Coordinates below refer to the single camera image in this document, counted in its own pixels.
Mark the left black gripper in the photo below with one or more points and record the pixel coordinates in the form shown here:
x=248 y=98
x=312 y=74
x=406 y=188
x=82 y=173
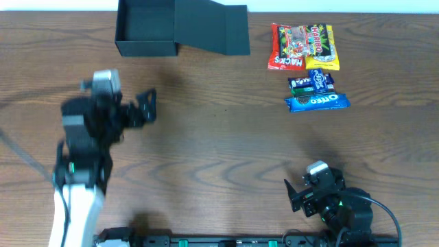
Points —
x=129 y=114

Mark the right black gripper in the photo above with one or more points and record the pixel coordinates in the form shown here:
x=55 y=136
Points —
x=301 y=199

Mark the black gift box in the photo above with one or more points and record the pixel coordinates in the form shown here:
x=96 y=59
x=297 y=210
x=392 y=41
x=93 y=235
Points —
x=155 y=28

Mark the blue Oreo cookie pack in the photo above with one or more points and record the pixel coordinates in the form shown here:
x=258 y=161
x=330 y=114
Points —
x=328 y=101

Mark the yellow candy bag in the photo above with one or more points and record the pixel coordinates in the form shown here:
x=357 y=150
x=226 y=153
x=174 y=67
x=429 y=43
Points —
x=327 y=58

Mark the red Hacks candy bag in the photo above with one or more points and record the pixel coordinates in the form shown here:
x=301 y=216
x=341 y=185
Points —
x=276 y=62

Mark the Haribo gummy candy bag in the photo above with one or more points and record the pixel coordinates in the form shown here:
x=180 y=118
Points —
x=303 y=41

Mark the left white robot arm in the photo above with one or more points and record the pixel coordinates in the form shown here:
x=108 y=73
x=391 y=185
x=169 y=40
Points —
x=84 y=164

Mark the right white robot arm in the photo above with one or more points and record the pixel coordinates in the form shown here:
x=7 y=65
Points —
x=346 y=211

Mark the dark blue Eclipse gum pack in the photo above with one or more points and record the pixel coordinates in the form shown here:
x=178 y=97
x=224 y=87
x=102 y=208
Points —
x=318 y=80

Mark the green candy bar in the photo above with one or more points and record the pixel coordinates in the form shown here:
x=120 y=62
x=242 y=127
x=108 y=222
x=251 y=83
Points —
x=297 y=92

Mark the blue chocolate bar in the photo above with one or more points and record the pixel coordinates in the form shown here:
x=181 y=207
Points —
x=306 y=81

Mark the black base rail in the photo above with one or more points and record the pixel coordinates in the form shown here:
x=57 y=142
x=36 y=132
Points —
x=128 y=237

